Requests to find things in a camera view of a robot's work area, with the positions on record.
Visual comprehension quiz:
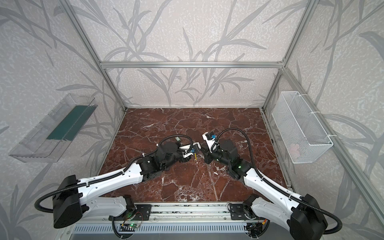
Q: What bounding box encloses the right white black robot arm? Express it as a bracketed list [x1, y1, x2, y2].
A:
[201, 132, 343, 240]

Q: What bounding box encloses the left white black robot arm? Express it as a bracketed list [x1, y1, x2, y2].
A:
[34, 134, 201, 229]

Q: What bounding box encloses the pink object in basket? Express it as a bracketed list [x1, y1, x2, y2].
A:
[289, 144, 301, 161]

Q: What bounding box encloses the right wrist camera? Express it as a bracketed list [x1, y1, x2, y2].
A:
[202, 132, 217, 144]

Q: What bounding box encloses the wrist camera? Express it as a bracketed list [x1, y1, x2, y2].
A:
[179, 143, 201, 158]
[202, 132, 217, 144]

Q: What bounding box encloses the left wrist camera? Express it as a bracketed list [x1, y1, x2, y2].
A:
[179, 143, 201, 158]

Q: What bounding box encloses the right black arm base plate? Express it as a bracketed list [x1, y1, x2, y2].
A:
[227, 203, 270, 223]

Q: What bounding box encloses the aluminium front rail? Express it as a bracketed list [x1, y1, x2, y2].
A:
[74, 201, 316, 225]

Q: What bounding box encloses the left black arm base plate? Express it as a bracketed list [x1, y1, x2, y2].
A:
[121, 204, 152, 221]

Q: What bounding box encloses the white wire mesh basket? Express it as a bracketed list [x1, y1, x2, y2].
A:
[272, 91, 333, 164]

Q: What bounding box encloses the clear plastic wall bin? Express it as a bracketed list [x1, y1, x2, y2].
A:
[9, 94, 98, 163]

